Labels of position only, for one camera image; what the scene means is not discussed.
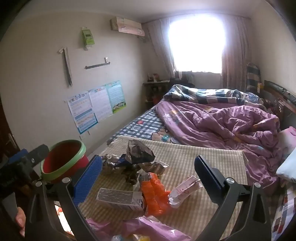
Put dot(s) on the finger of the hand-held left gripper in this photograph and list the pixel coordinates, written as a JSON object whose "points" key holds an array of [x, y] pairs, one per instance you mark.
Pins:
{"points": [[39, 153], [18, 156]]}

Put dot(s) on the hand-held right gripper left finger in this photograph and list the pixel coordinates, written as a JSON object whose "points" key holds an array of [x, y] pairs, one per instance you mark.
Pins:
{"points": [[89, 180]]}

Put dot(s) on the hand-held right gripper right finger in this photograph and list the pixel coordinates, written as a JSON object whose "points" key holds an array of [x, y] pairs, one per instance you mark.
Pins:
{"points": [[208, 176]]}

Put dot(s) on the red bin with green rim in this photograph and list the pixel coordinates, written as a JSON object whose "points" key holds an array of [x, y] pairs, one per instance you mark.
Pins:
{"points": [[62, 160]]}

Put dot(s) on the grey patterned carton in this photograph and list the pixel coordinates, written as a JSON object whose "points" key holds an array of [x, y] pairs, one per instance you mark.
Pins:
{"points": [[115, 197]]}

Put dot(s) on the grey newspaper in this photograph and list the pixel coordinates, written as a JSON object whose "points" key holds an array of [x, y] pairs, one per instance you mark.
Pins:
{"points": [[153, 169]]}

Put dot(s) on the orange snack wrapper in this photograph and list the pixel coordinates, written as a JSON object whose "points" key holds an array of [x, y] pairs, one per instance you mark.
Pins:
{"points": [[153, 194]]}

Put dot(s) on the person's left hand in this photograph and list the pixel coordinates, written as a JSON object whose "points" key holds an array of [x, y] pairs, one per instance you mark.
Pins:
{"points": [[20, 219]]}

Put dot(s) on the pink white wrapper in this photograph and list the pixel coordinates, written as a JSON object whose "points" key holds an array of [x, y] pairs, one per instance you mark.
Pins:
{"points": [[182, 190]]}

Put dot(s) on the beige striped mat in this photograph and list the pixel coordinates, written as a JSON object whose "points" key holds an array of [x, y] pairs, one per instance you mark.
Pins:
{"points": [[180, 157]]}

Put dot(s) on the purple quilt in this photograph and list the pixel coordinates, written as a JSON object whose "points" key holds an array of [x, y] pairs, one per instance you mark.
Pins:
{"points": [[219, 125]]}

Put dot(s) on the purple plastic bag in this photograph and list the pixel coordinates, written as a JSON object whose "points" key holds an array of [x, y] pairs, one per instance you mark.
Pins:
{"points": [[148, 228]]}

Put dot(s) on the blue checked bed sheet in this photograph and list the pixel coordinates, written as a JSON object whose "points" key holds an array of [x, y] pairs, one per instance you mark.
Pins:
{"points": [[143, 126]]}

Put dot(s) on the light blue pillow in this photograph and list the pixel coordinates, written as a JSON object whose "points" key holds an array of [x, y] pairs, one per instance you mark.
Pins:
{"points": [[288, 168]]}

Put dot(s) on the blue patterned quilt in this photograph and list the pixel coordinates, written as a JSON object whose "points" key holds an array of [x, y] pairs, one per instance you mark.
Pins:
{"points": [[208, 93]]}

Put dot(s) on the red blue checked cloth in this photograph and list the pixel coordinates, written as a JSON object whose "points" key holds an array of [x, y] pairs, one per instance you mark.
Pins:
{"points": [[283, 213]]}

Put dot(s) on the pink pillow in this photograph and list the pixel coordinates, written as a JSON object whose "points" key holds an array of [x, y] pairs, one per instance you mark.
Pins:
{"points": [[289, 139]]}

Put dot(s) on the red container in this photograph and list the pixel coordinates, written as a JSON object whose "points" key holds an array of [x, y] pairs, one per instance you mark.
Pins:
{"points": [[154, 99]]}

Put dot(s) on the dark wooden headboard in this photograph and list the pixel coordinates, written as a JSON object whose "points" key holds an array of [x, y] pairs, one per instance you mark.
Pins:
{"points": [[277, 99]]}

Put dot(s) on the small yellow box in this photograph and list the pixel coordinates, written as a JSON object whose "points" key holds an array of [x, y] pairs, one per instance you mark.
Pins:
{"points": [[260, 87]]}

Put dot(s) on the dark side table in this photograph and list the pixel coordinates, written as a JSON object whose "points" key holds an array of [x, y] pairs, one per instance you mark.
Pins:
{"points": [[155, 84]]}

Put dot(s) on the blue white checked cushion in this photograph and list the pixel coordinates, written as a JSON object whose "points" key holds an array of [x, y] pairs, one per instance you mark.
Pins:
{"points": [[254, 76]]}

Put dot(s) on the pale curtain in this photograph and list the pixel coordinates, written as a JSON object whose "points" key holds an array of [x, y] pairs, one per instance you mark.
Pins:
{"points": [[161, 51], [235, 58]]}

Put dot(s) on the bright window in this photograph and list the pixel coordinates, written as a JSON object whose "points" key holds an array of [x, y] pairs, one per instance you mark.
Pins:
{"points": [[196, 44]]}

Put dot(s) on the covered air conditioner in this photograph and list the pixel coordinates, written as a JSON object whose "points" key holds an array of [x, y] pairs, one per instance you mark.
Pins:
{"points": [[127, 25]]}

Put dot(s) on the blue bordered wall poster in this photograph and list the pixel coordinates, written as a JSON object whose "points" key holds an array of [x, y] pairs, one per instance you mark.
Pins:
{"points": [[82, 113]]}

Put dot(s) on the white wall poster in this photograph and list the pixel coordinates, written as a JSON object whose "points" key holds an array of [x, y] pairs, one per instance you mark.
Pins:
{"points": [[100, 104]]}

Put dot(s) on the teal wall poster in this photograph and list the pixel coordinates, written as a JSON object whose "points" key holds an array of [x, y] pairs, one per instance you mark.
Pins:
{"points": [[116, 96]]}

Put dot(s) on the folding wall bracket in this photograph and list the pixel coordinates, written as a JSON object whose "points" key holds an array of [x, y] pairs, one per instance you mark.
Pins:
{"points": [[67, 64]]}

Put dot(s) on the black wall rail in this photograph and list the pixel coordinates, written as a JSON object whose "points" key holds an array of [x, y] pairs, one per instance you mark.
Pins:
{"points": [[97, 65]]}

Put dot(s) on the green wall box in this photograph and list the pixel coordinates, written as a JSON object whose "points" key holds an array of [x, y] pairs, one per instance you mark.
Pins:
{"points": [[87, 37]]}

